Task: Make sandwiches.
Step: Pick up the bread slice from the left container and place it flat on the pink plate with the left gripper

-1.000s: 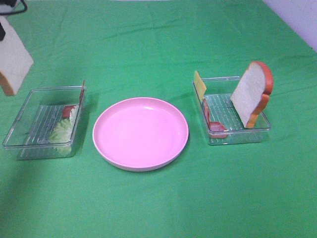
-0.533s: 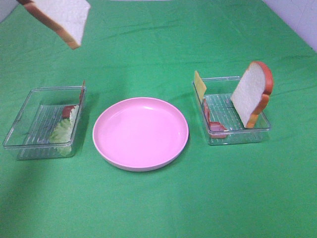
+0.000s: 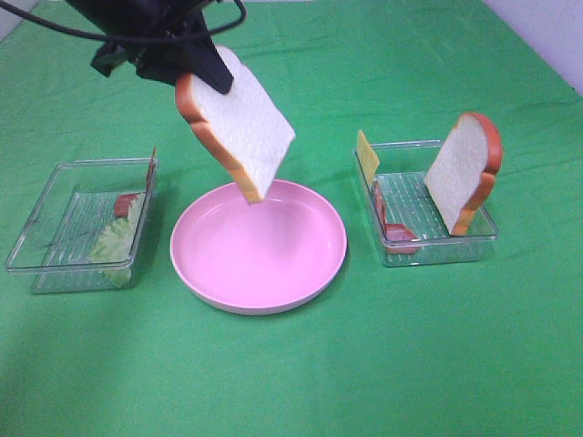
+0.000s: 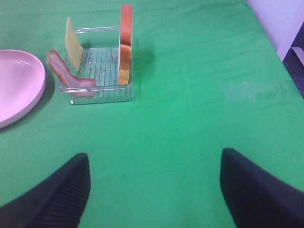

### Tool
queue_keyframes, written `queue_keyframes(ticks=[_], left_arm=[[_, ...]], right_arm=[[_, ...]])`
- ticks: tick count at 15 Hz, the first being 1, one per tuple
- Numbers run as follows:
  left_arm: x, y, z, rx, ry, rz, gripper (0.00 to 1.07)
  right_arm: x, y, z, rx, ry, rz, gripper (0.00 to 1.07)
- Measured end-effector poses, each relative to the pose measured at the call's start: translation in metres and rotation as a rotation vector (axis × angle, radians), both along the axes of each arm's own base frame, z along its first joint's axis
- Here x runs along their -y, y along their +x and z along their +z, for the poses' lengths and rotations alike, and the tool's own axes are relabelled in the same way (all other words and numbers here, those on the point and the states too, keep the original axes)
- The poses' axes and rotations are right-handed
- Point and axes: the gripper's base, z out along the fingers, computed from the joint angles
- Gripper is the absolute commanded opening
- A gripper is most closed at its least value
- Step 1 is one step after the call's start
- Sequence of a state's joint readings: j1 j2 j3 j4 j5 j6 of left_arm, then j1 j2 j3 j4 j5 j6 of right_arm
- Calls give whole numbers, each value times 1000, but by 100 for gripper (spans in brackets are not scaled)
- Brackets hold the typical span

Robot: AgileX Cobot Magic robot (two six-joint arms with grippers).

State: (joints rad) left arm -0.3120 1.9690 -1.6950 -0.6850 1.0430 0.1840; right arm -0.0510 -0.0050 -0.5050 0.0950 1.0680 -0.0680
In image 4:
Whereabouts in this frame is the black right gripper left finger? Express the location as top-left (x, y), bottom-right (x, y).
top-left (0, 153), bottom-right (91, 228)

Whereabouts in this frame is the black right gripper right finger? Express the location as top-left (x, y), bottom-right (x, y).
top-left (219, 148), bottom-right (304, 228)

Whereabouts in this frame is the bacon strip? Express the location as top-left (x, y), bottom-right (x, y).
top-left (47, 49), bottom-right (97, 88)

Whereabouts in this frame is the yellow cheese slice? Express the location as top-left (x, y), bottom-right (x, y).
top-left (65, 18), bottom-right (84, 71)

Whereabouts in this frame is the pink round plate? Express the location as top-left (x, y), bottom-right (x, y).
top-left (0, 49), bottom-right (46, 128)

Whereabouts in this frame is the green tablecloth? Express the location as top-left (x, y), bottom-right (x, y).
top-left (0, 0), bottom-right (304, 228)

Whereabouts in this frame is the right toast bread slice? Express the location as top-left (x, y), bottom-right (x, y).
top-left (118, 4), bottom-right (133, 85)

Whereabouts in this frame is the clear right plastic container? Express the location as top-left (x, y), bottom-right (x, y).
top-left (58, 26), bottom-right (134, 105)

